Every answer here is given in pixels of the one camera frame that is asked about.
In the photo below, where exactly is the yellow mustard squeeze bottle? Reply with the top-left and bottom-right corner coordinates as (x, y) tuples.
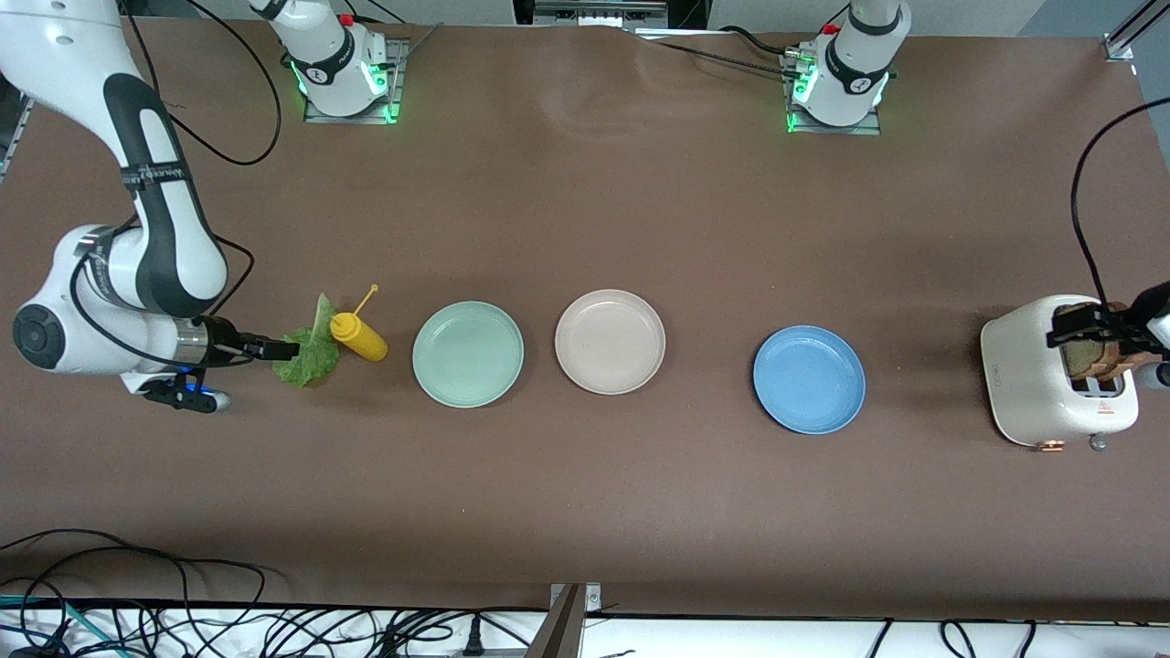
(329, 284), (388, 362)

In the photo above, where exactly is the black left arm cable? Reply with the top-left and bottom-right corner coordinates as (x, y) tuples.
(1071, 96), (1170, 316)

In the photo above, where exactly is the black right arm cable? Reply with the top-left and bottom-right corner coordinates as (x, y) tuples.
(69, 0), (282, 368)

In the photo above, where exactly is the mint green plate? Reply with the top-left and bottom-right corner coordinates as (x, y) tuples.
(412, 302), (526, 409)

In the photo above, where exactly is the beige plate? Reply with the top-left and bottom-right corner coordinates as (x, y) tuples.
(554, 289), (666, 396)

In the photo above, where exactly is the green lettuce leaf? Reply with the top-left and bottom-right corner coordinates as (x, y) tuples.
(271, 292), (341, 388)

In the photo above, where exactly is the black corrugated base cable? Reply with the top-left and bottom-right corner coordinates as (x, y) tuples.
(631, 26), (810, 79)

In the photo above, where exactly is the grey metal table bracket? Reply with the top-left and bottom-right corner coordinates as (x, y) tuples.
(537, 582), (604, 658)

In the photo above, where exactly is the blue plate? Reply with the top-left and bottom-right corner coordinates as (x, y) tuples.
(753, 325), (867, 436)

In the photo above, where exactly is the aluminium frame with black box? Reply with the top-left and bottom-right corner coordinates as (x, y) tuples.
(512, 0), (709, 30)

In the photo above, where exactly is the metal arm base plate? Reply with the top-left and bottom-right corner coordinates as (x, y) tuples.
(303, 38), (409, 124)
(784, 50), (884, 136)

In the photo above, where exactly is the brown table cover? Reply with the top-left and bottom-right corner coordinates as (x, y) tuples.
(0, 16), (1170, 622)

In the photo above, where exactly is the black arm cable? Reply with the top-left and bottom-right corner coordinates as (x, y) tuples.
(1071, 96), (1170, 316)
(69, 0), (282, 368)

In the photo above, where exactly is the black cable tangle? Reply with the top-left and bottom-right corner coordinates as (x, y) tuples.
(0, 528), (549, 658)

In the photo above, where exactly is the aluminium frame strut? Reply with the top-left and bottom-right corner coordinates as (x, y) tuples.
(1101, 0), (1170, 63)
(0, 94), (34, 184)

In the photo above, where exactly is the brown bread slice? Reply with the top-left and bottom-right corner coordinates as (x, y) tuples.
(1060, 303), (1118, 383)
(1101, 302), (1145, 380)

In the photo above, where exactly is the teal cable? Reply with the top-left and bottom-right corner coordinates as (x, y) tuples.
(0, 594), (124, 658)

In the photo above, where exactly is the white two-slot toaster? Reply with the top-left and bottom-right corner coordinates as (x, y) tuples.
(980, 294), (1140, 453)

